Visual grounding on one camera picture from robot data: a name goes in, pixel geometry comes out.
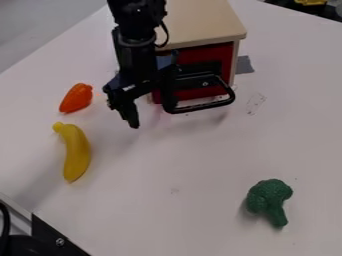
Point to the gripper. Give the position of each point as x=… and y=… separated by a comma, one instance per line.
x=147, y=85

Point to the drawer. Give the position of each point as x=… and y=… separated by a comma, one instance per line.
x=205, y=55

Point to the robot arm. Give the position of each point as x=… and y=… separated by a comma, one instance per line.
x=135, y=46

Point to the orange toy pepper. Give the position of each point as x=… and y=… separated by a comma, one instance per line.
x=76, y=98

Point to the yellow toy banana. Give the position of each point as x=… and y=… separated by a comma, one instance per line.
x=76, y=150

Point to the cabinet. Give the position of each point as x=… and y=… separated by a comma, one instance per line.
x=200, y=20

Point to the grey tape patch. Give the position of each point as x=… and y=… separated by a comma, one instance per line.
x=244, y=65

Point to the green toy broccoli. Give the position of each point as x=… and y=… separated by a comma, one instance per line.
x=267, y=196

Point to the black metal plate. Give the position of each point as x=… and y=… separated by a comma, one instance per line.
x=53, y=238

